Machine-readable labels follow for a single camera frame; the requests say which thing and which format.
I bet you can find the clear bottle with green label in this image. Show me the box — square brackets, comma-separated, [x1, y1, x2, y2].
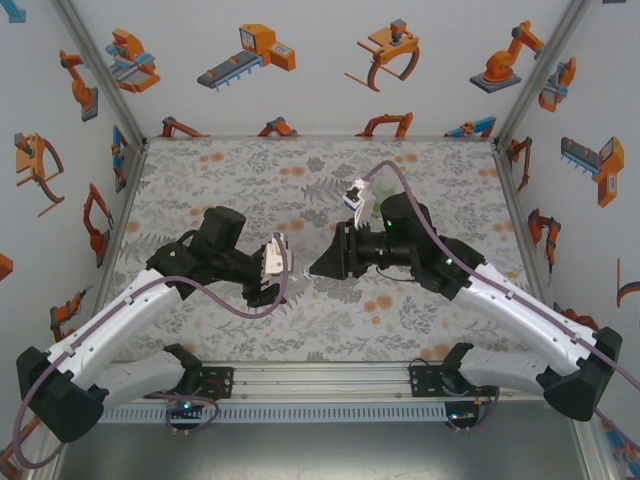
[368, 183, 397, 221]

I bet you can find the floral tablecloth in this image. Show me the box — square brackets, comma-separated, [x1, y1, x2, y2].
[94, 137, 551, 364]

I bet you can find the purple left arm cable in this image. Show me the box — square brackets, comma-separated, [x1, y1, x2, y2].
[12, 232, 296, 470]

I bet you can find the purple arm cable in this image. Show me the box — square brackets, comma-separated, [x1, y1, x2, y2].
[12, 232, 296, 470]
[364, 159, 640, 435]

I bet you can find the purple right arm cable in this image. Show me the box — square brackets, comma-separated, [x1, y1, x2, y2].
[364, 159, 640, 435]

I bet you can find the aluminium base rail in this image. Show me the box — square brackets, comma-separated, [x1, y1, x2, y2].
[107, 360, 551, 402]

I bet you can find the aluminium side rail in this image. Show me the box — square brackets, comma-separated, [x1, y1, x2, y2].
[492, 142, 554, 311]
[87, 142, 151, 321]

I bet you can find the grey slotted cable duct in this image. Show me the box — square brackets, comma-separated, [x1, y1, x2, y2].
[102, 402, 449, 425]

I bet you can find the aluminium frame post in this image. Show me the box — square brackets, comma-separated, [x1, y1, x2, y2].
[492, 0, 596, 151]
[52, 0, 149, 151]

